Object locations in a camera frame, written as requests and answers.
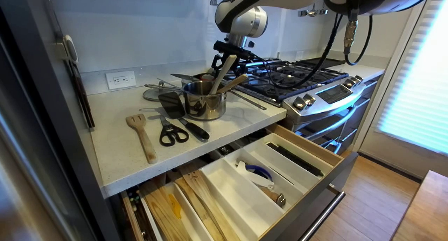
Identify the pale wooden spoon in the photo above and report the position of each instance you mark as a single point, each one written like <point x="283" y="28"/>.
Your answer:
<point x="224" y="71"/>

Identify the white and blue tool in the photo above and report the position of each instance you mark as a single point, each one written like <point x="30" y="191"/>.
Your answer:
<point x="253" y="174"/>

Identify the long black tool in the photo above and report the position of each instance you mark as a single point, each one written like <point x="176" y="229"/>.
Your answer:
<point x="295" y="158"/>

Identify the wooden board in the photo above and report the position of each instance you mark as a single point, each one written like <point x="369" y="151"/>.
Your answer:
<point x="164" y="216"/>

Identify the red bowl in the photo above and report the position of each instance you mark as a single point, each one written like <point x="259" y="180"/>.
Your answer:
<point x="207" y="76"/>

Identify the oven door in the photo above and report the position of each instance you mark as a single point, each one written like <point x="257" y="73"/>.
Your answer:
<point x="336" y="120"/>

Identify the stove knob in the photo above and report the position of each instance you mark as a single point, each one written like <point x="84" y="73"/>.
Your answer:
<point x="355" y="80"/>
<point x="359" y="78"/>
<point x="349" y="83"/>
<point x="309" y="99"/>
<point x="299" y="103"/>

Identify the dark hanging board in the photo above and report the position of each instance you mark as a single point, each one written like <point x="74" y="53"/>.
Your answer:
<point x="82" y="94"/>

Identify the yellow utensil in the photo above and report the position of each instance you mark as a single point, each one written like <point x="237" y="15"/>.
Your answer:
<point x="175" y="206"/>

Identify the round pot lid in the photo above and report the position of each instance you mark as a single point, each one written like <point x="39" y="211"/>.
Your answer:
<point x="151" y="94"/>

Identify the thin metal skewer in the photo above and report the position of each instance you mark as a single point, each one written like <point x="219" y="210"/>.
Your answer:
<point x="249" y="101"/>

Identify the dark tall cabinet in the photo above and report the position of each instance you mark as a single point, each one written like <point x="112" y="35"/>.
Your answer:
<point x="35" y="111"/>

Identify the wooden tool with metal end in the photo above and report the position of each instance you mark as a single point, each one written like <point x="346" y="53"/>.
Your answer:
<point x="274" y="196"/>

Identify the window with blinds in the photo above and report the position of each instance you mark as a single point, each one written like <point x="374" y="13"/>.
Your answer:
<point x="416" y="87"/>

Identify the metal wall hooks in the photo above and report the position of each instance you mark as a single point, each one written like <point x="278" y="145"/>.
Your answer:
<point x="312" y="12"/>

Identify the slotted wooden spatula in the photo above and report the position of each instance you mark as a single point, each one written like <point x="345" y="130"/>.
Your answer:
<point x="143" y="136"/>

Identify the wooden table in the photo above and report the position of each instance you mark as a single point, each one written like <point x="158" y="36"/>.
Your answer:
<point x="425" y="213"/>

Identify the metal tongs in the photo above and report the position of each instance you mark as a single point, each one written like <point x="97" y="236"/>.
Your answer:
<point x="162" y="86"/>

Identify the brown wooden spoon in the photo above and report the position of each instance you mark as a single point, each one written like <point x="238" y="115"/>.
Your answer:
<point x="232" y="83"/>

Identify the stainless steel gas stove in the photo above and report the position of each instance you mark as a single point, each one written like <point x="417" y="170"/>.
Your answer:
<point x="315" y="94"/>

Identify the stainless steel pot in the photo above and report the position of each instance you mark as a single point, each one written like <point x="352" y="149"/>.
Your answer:
<point x="206" y="106"/>

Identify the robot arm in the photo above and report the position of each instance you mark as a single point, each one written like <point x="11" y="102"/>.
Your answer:
<point x="245" y="20"/>

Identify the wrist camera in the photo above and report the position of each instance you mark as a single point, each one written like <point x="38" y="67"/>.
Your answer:
<point x="231" y="48"/>

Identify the drawer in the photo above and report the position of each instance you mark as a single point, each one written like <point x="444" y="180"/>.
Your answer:
<point x="266" y="213"/>

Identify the heap of wooden spatulas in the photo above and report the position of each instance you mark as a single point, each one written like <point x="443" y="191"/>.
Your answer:
<point x="206" y="202"/>

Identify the black spatula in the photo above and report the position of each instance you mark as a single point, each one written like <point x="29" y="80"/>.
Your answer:
<point x="172" y="104"/>

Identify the stove burner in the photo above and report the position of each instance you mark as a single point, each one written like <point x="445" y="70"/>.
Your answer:
<point x="260" y="72"/>
<point x="286" y="78"/>

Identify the round white wall fitting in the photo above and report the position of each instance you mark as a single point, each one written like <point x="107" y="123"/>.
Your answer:
<point x="71" y="48"/>

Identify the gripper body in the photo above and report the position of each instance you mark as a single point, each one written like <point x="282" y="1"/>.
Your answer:
<point x="239" y="65"/>

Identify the white drawer organiser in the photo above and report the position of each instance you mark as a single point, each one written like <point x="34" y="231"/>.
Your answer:
<point x="241" y="199"/>

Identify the black scissors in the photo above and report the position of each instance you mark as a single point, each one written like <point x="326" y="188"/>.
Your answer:
<point x="172" y="133"/>

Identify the wall socket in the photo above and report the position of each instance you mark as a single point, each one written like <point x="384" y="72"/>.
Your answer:
<point x="120" y="79"/>
<point x="299" y="55"/>

